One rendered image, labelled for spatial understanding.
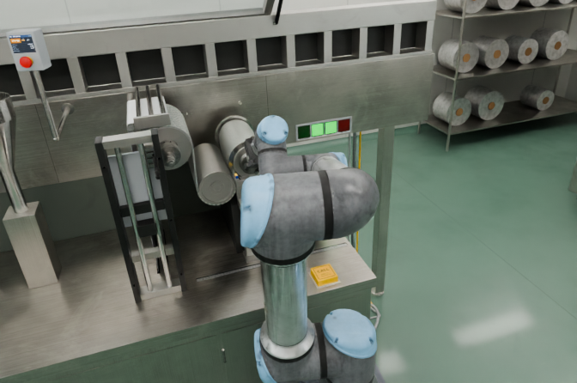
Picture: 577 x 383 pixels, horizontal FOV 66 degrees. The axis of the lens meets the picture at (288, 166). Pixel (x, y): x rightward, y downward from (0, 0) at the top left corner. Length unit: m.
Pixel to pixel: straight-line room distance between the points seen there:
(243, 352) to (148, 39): 1.09
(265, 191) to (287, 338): 0.36
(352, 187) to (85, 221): 1.35
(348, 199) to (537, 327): 2.23
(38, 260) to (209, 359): 0.64
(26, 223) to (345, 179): 1.13
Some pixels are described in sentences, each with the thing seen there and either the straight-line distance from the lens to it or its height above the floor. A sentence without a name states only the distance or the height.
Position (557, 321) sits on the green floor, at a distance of 2.92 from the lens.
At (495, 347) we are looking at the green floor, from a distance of 2.65.
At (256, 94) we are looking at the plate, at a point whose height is 1.37.
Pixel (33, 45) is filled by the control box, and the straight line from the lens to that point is 1.34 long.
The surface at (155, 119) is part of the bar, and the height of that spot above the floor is 1.44.
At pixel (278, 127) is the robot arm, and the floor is 1.47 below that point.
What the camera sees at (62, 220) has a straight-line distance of 1.89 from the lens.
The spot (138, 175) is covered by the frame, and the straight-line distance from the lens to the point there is 1.31.
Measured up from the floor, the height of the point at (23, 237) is 1.10.
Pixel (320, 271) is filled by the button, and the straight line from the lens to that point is 1.48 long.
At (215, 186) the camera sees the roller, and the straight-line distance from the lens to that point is 1.47.
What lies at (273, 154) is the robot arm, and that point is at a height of 1.41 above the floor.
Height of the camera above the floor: 1.87
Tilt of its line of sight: 26 degrees down
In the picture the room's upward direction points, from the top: 3 degrees counter-clockwise
